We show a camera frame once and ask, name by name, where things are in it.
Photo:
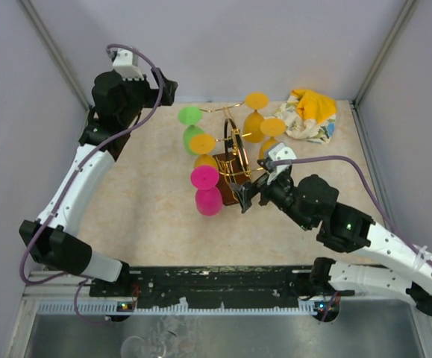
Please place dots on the clear wine glass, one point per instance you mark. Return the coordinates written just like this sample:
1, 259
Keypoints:
148, 341

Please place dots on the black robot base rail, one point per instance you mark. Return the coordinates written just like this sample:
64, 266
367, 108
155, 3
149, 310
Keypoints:
211, 287

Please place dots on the pink plastic wine glass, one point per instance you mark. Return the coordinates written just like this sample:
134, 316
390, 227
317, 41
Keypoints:
208, 198

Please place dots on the yellow patterned cloth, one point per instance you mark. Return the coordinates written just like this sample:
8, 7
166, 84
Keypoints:
309, 116

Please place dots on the gold wire wine glass rack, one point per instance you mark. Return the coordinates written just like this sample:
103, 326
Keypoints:
233, 162

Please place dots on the green plastic wine glass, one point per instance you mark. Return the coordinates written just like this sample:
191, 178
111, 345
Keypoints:
190, 116

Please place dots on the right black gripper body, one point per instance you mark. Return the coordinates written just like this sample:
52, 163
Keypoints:
281, 192

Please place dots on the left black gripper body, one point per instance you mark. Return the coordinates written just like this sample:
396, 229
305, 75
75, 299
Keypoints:
140, 96

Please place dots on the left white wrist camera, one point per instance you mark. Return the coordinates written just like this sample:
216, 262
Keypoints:
125, 63

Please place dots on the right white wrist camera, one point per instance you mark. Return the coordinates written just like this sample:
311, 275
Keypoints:
277, 159

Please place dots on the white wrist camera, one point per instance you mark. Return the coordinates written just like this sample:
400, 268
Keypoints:
125, 63
277, 159

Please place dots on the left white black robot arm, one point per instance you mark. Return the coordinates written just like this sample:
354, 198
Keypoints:
51, 239

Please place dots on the orange plastic wine glass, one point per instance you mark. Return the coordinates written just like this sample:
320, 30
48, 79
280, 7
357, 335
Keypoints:
202, 145
271, 128
256, 101

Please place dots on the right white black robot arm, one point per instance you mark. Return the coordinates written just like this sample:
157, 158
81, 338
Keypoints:
402, 272

